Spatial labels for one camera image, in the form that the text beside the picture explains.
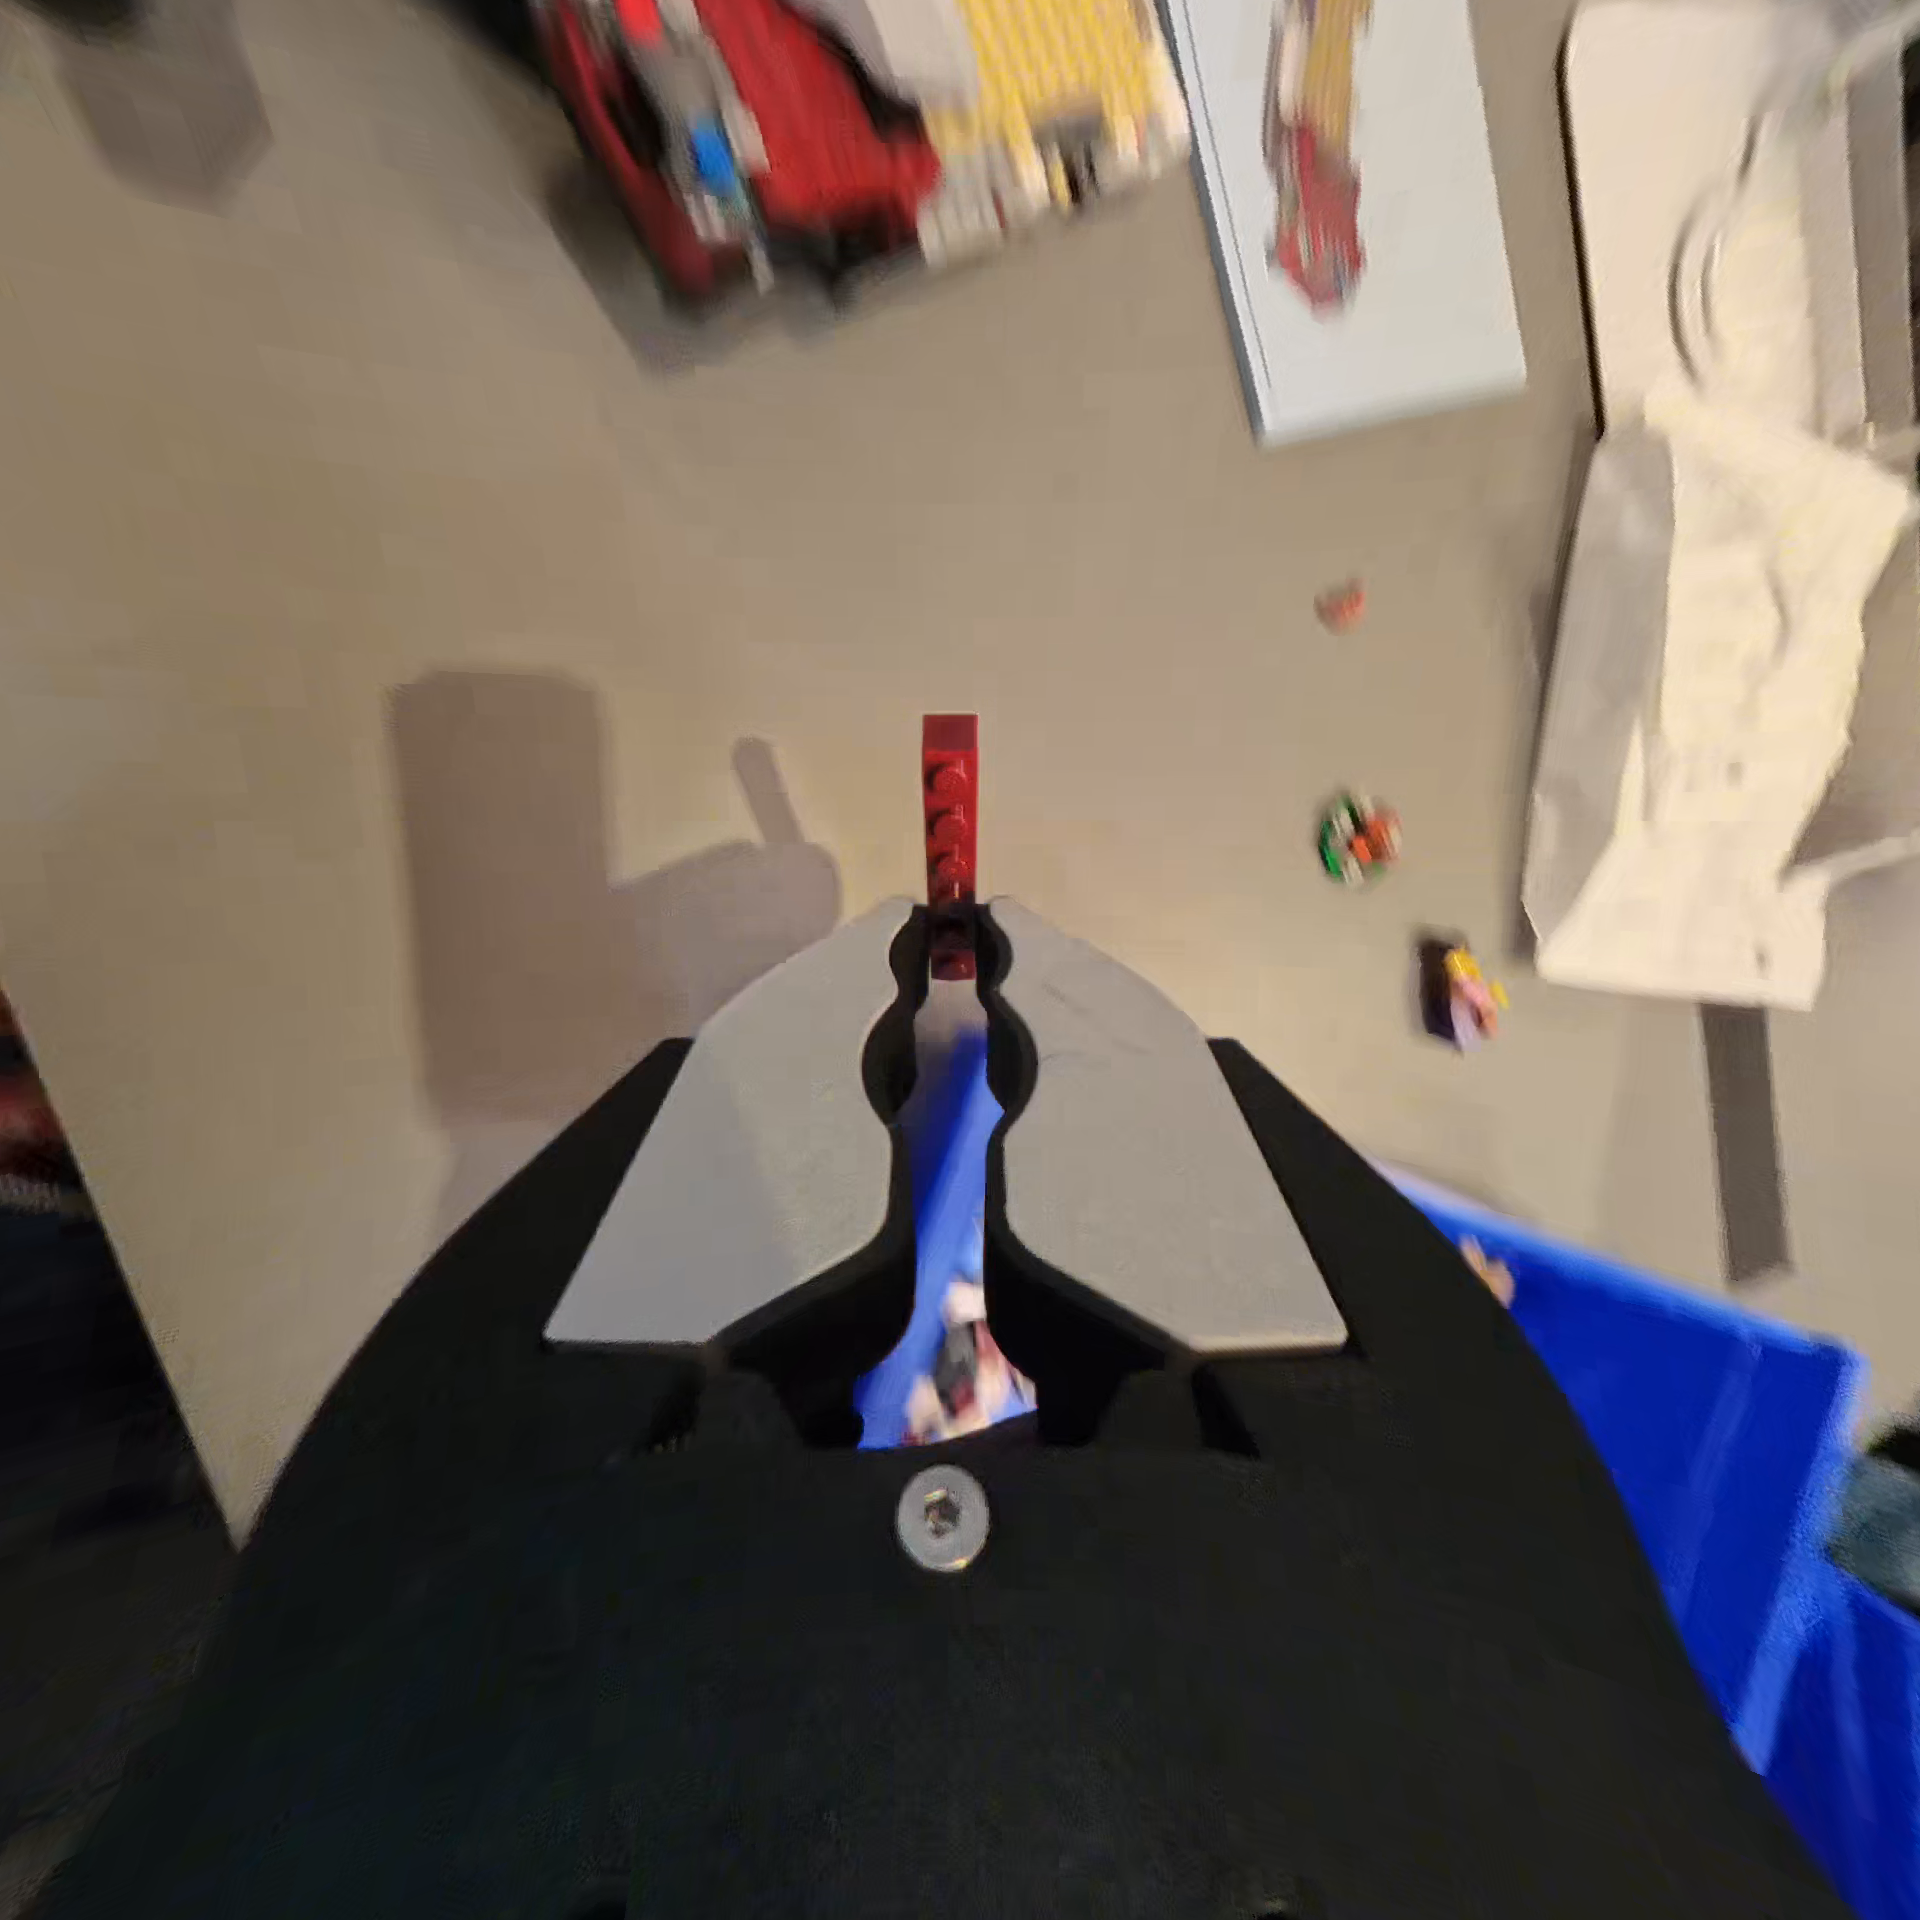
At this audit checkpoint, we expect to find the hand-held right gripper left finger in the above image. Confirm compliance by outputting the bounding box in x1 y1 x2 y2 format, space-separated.
543 896 920 1348

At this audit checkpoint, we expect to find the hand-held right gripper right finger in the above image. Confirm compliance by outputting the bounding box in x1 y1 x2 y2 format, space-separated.
978 896 1349 1359

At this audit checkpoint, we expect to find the dark red long toy brick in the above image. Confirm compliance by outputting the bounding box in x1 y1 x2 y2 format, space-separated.
920 712 982 982

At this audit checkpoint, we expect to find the purple and yellow toy brick piece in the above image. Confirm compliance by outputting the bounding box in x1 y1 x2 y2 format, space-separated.
1415 932 1509 1048

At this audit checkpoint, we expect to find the green and red toy brick piece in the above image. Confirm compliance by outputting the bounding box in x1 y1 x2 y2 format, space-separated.
1315 791 1403 886

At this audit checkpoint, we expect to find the blue plastic bin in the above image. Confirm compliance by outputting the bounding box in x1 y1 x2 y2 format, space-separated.
854 1036 1920 1920

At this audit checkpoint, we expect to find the white paper bag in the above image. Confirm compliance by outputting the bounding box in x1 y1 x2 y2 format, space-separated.
1519 393 1915 1009

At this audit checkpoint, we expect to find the instruction booklet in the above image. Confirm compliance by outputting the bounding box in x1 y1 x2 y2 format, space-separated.
1160 0 1528 447

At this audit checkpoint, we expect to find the red and yellow toy brick model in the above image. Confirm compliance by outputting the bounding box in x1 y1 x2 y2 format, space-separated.
533 0 1192 309

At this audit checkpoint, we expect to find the clear plastic bag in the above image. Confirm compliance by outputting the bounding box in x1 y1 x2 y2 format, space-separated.
1649 0 1920 452

